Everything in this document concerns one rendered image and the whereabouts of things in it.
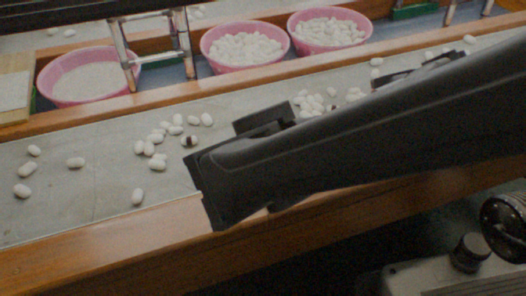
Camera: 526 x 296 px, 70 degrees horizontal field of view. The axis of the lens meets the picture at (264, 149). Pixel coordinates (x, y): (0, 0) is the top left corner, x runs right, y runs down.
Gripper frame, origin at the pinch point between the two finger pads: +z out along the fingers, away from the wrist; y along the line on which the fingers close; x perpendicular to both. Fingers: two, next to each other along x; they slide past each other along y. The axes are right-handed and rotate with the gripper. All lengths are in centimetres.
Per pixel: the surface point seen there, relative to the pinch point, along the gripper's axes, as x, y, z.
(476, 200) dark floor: 59, -74, 58
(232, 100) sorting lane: -5.7, 28.4, 19.5
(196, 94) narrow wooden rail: -9.2, 36.8, 20.9
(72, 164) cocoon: 0, 67, 10
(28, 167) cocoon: -1, 75, 11
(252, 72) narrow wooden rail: -11.9, 20.8, 23.2
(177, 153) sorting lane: 3.2, 45.2, 8.5
